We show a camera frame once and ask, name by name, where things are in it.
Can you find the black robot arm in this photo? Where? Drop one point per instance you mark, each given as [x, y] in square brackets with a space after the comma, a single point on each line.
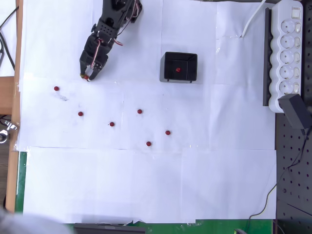
[114, 14]

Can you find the black open box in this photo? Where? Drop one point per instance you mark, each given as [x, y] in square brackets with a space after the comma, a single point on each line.
[191, 65]

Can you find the metal clamp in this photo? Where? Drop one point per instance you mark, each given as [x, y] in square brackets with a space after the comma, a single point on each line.
[5, 133]

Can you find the white paper table cover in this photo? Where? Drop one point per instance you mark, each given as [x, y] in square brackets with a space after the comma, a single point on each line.
[146, 182]

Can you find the green cutting mat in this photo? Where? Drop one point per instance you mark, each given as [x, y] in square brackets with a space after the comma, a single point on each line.
[20, 182]

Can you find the black flat device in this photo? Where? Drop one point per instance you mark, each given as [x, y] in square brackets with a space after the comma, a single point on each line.
[109, 229]

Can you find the blurred grey rounded object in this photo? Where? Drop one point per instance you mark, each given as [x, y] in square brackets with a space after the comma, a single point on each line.
[24, 224]

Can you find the white power strip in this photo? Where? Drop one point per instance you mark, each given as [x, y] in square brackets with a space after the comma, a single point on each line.
[276, 73]

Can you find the black power adapter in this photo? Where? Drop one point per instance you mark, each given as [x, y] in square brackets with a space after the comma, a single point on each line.
[293, 111]

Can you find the small black yellow-edged object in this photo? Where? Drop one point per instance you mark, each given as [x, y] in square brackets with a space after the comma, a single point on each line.
[239, 231]

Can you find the black pegboard panel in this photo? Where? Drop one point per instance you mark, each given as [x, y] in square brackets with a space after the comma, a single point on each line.
[292, 182]

